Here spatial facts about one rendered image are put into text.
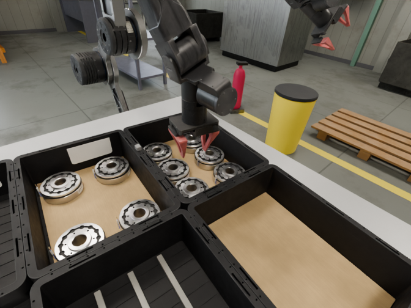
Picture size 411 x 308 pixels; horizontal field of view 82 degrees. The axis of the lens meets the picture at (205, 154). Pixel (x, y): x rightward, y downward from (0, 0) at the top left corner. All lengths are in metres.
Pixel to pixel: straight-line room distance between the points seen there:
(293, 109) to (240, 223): 1.62
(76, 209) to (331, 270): 0.65
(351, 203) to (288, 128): 1.32
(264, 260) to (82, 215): 0.47
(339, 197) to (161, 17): 0.88
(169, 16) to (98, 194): 0.52
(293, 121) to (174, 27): 1.86
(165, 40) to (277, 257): 0.52
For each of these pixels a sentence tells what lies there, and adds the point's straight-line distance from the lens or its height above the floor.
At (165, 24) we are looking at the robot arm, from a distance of 0.44.
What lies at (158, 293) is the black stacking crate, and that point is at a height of 0.83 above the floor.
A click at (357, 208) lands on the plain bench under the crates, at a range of 1.05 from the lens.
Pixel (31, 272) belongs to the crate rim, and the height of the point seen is 0.93.
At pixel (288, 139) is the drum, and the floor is 0.19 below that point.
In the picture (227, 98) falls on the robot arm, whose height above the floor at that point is 1.17.
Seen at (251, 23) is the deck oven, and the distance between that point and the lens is 5.06.
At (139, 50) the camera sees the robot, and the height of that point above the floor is 1.09.
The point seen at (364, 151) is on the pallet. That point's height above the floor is 0.09.
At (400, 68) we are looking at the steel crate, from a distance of 4.97.
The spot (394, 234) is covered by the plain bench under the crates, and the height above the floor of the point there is 0.70.
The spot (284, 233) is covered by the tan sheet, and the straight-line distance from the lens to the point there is 0.67.
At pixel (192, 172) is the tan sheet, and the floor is 0.83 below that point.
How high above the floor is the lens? 1.35
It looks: 37 degrees down
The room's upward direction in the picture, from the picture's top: 4 degrees clockwise
